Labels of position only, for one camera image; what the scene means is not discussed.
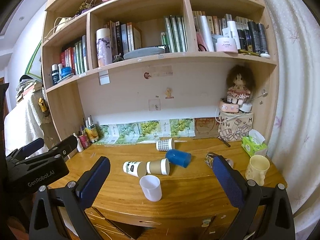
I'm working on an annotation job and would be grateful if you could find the plain white cup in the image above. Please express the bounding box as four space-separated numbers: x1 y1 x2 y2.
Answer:
139 175 162 202

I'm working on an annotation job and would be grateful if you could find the dark patterned paper cup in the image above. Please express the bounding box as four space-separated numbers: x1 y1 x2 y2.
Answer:
204 152 234 169

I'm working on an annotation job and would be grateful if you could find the blue plastic cup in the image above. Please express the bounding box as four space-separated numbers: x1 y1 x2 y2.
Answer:
165 149 191 168

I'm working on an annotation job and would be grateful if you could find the panda print paper cup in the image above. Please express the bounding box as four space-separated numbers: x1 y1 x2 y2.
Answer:
123 161 147 178

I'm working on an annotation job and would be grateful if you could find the brown sleeve paper cup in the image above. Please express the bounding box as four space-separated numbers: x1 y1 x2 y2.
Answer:
146 158 170 176

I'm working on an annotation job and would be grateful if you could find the grey checked paper cup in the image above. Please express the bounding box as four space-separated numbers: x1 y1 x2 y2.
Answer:
156 138 175 152

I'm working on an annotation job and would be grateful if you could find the cream ceramic mug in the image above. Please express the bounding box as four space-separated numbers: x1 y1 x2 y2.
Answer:
245 155 270 186

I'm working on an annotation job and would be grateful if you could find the white spray bottle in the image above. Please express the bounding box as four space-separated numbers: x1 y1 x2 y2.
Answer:
73 133 84 152

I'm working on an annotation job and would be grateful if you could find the pink tube container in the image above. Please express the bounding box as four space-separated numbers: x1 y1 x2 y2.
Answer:
78 133 91 149

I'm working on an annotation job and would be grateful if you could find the yellow toy figure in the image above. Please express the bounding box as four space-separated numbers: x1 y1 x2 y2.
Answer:
38 98 50 117

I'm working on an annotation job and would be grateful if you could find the green tissue pack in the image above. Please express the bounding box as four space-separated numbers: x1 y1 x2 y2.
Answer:
241 129 268 157

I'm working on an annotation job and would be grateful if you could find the dark pen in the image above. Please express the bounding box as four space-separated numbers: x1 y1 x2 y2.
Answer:
217 136 231 147

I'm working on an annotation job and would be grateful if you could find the beige printed fabric bag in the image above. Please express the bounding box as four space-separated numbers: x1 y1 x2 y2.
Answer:
217 112 254 142

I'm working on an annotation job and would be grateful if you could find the dark blue bottle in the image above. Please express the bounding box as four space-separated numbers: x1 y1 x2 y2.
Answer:
52 64 60 85

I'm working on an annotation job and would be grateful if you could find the brown cardboard piece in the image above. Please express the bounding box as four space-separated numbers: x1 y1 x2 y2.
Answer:
195 117 219 139

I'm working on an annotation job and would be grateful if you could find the pink small box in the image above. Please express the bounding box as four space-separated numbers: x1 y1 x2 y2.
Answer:
219 100 239 113

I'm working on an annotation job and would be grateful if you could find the grape print cardboard sheet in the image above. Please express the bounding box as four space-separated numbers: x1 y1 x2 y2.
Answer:
97 118 195 145

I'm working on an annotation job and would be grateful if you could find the brown haired rag doll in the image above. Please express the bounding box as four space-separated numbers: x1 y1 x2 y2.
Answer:
226 65 255 106

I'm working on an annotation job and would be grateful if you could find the pink floral thermos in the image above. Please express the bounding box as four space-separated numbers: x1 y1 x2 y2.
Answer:
96 28 113 67

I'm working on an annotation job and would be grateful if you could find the wooden bookshelf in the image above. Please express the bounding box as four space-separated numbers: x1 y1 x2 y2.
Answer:
42 0 279 140

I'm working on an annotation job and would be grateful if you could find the grey flat cushion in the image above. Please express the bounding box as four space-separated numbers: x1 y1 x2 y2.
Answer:
124 47 165 60

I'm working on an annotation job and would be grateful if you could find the pink cream jar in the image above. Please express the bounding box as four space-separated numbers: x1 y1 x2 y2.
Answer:
216 37 238 54

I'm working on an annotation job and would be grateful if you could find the white curtain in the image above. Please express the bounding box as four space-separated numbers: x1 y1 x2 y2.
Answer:
264 0 319 239

